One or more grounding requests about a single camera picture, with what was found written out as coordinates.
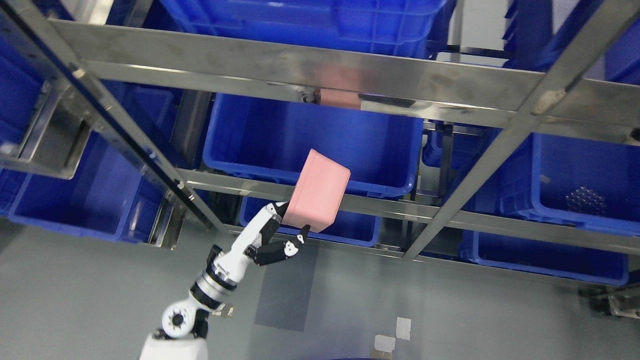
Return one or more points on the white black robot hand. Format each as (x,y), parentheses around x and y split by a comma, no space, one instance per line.
(253,246)

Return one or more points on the pink storage box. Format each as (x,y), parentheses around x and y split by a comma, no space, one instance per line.
(317,194)

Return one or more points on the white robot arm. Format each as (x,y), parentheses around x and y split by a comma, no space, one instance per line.
(183,330)

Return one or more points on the blue middle shelf bin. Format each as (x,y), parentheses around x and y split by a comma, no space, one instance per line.
(269,140)

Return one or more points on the blue shelf bin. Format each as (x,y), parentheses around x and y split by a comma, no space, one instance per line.
(414,29)
(590,185)
(106,198)
(269,140)

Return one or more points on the blue left shelf bin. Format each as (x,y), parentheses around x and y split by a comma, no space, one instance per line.
(106,198)

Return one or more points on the stainless steel shelf rack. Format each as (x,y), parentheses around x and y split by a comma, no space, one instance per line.
(559,102)

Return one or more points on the blue top shelf bin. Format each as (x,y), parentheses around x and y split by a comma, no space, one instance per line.
(414,29)

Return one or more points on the blue right shelf bin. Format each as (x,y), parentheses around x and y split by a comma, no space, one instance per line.
(590,185)

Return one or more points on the blue lower right bin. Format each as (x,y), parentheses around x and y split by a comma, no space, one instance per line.
(550,259)

